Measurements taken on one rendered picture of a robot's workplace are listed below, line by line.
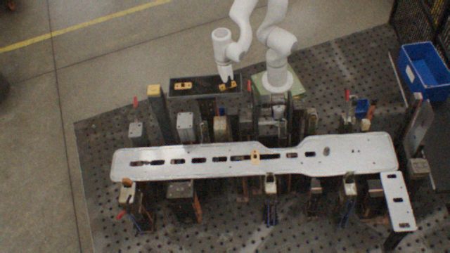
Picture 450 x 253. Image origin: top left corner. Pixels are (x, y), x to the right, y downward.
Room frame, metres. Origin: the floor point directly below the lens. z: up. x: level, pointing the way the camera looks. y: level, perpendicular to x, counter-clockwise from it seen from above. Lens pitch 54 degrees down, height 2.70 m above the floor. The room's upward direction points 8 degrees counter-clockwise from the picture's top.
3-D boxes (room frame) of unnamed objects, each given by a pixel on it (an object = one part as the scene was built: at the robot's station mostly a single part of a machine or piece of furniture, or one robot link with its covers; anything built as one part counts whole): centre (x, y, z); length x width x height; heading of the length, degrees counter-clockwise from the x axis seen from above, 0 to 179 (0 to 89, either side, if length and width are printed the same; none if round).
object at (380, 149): (1.03, -0.09, 1.00); 1.38 x 0.22 x 0.02; 84
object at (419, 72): (1.34, -1.04, 1.10); 0.30 x 0.17 x 0.13; 1
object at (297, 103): (1.23, -0.36, 0.91); 0.07 x 0.05 x 0.42; 174
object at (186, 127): (1.24, 0.20, 0.90); 0.13 x 0.10 x 0.41; 174
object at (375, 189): (0.80, -0.63, 0.84); 0.11 x 0.10 x 0.28; 174
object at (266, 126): (1.23, -0.23, 0.94); 0.18 x 0.13 x 0.49; 84
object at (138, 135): (1.26, 0.46, 0.88); 0.11 x 0.10 x 0.36; 174
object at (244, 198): (1.05, -0.03, 0.84); 0.17 x 0.06 x 0.29; 174
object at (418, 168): (0.84, -0.83, 0.88); 0.08 x 0.08 x 0.36; 84
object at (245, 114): (1.24, -0.10, 0.89); 0.13 x 0.11 x 0.38; 174
